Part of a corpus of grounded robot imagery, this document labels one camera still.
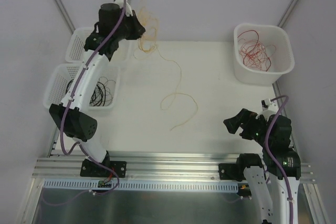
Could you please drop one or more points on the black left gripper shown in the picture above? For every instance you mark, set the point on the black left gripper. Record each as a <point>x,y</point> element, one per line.
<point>135,28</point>

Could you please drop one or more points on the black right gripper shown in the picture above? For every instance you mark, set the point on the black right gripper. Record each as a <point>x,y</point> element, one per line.
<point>247,125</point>

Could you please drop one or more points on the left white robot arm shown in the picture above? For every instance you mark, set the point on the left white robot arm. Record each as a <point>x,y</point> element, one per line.
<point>116,22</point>

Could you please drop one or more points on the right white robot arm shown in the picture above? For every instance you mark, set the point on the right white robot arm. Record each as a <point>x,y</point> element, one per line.
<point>273,177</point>

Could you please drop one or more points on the white perforated basket far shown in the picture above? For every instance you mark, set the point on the white perforated basket far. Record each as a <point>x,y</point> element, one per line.
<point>75,50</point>

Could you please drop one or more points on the white perforated basket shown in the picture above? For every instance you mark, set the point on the white perforated basket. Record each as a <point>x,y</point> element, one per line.
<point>103,97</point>
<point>75,50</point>

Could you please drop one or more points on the white solid tub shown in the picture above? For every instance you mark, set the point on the white solid tub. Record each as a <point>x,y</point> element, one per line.
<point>262,54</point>

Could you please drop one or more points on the white perforated basket near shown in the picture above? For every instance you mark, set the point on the white perforated basket near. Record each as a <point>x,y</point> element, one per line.
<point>103,97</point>

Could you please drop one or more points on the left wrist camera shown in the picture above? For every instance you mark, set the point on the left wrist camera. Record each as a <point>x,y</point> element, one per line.
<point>122,1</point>

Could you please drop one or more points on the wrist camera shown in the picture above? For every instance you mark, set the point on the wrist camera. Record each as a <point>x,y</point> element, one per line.
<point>122,1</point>
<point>268,108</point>

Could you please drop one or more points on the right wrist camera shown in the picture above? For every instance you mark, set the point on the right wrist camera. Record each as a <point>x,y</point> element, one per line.
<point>268,108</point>

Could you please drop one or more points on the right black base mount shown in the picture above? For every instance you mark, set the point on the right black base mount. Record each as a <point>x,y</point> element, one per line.
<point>231,171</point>

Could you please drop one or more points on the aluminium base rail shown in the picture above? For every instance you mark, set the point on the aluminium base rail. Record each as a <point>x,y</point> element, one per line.
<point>179,167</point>

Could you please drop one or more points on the white slotted cable duct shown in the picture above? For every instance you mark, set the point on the white slotted cable duct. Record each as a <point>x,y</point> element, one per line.
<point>137,185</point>

